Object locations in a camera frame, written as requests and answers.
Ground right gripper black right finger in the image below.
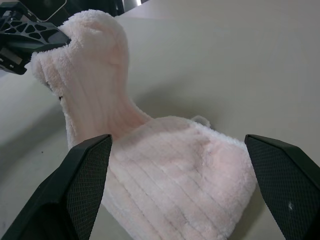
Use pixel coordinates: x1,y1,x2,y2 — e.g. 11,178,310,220
244,133,320,240

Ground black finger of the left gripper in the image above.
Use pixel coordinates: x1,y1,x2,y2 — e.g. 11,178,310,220
0,20,71,54

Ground pink fluffy towel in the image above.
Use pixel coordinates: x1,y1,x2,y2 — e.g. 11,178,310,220
29,8,259,240

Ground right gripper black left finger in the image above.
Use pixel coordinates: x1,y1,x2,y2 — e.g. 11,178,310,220
0,133,113,240

